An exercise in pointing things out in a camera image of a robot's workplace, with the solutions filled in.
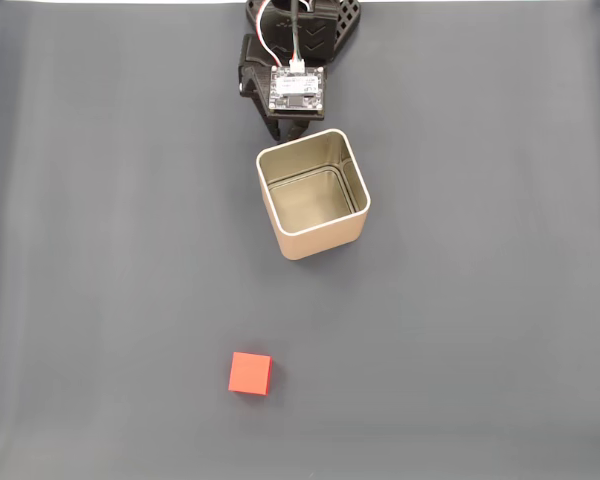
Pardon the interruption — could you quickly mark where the red cube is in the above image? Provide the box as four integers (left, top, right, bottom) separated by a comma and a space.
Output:
227, 351, 273, 398

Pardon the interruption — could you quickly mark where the square beige tin container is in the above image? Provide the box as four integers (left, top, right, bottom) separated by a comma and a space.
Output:
255, 128, 372, 262

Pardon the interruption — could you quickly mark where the blue-grey table mat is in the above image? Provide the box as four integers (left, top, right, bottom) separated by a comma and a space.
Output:
0, 2, 600, 480

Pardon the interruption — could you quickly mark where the red white servo cable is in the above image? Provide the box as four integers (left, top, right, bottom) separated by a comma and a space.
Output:
254, 0, 284, 69

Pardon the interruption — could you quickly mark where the gripper camera circuit board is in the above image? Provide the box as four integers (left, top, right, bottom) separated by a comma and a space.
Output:
269, 64, 327, 122

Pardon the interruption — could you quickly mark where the multicolour camera cable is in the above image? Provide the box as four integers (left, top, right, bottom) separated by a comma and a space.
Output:
288, 0, 306, 72

